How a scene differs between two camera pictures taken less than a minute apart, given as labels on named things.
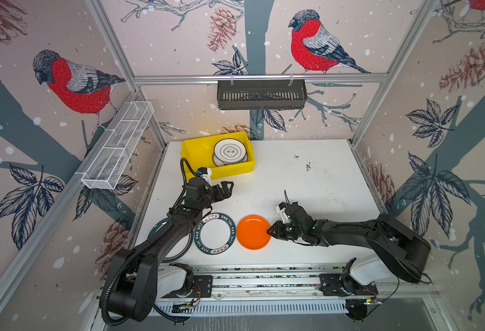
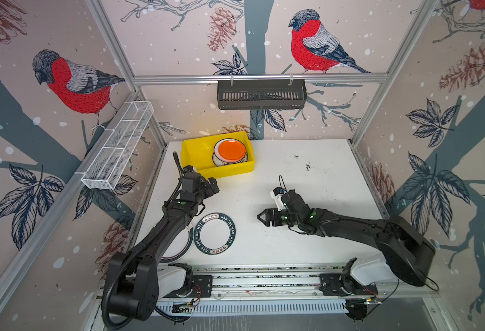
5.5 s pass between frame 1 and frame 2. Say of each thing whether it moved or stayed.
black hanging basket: stayed
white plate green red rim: stayed
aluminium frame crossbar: stayed
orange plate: moved
